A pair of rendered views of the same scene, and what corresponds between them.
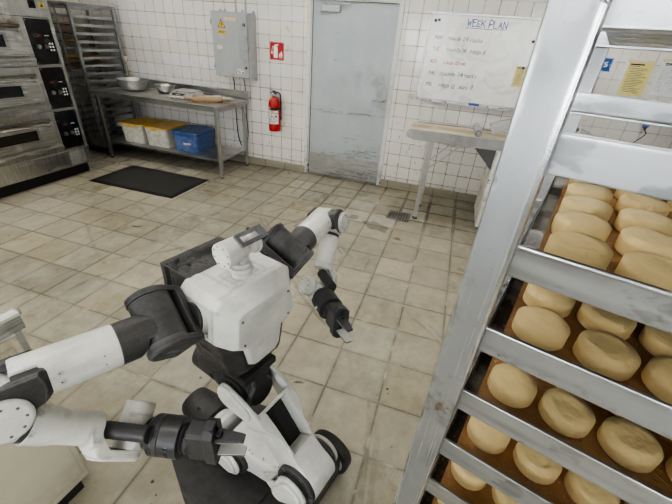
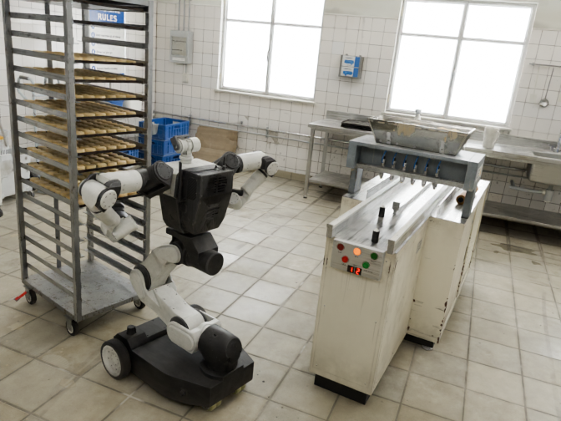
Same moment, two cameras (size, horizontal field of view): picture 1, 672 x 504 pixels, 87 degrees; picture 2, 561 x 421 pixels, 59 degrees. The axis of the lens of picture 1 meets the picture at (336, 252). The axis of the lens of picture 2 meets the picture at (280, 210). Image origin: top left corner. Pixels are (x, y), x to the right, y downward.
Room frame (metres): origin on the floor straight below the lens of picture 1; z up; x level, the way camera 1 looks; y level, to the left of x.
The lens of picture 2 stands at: (2.94, 0.87, 1.64)
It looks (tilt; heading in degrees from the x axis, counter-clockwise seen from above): 18 degrees down; 185
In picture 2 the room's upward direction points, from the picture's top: 6 degrees clockwise
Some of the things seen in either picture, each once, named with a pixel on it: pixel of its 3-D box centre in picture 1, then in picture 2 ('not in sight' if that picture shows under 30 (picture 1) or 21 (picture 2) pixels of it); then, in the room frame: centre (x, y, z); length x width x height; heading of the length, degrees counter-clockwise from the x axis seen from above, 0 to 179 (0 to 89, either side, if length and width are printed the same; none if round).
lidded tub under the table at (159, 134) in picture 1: (167, 134); not in sight; (5.01, 2.48, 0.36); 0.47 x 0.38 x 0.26; 164
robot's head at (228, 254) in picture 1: (237, 252); (187, 147); (0.75, 0.24, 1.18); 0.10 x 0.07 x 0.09; 148
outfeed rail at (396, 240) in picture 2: not in sight; (436, 199); (-0.05, 1.57, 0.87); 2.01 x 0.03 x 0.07; 158
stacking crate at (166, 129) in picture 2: not in sight; (164, 129); (-3.48, -1.29, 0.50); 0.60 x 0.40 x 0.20; 166
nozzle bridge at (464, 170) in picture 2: not in sight; (411, 175); (0.00, 1.39, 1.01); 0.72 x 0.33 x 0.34; 68
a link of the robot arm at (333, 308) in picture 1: (332, 312); (118, 218); (0.92, 0.00, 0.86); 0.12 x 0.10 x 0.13; 28
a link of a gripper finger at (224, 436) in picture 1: (230, 436); not in sight; (0.45, 0.20, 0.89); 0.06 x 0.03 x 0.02; 88
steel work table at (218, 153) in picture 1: (174, 125); not in sight; (4.97, 2.34, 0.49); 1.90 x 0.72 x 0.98; 74
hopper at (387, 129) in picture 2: not in sight; (419, 134); (0.00, 1.39, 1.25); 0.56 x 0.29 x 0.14; 68
